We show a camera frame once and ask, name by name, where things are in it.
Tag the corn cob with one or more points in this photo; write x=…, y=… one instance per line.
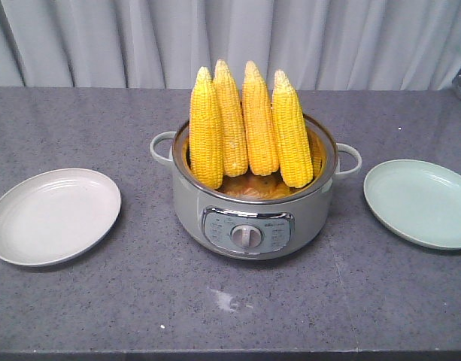
x=205, y=132
x=291, y=135
x=261, y=143
x=234, y=138

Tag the green electric cooking pot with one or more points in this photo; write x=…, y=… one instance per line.
x=253, y=229

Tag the white curtain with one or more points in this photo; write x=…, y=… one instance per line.
x=328, y=45

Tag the beige plate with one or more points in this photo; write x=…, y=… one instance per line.
x=57, y=215

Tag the green plate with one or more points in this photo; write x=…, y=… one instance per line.
x=418, y=201

